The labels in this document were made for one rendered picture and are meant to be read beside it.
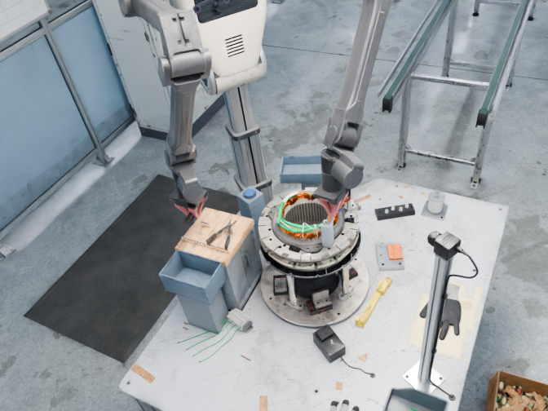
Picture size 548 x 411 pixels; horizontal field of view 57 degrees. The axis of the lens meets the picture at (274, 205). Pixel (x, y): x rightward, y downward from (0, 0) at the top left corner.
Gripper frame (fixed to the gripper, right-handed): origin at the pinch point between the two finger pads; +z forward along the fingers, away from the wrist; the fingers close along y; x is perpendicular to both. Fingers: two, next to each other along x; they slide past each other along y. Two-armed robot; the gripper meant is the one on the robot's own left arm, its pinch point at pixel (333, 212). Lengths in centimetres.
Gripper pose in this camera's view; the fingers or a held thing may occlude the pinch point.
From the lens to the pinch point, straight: 141.8
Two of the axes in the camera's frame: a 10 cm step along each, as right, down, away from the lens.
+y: 5.6, -5.5, 6.2
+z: 0.9, 7.8, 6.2
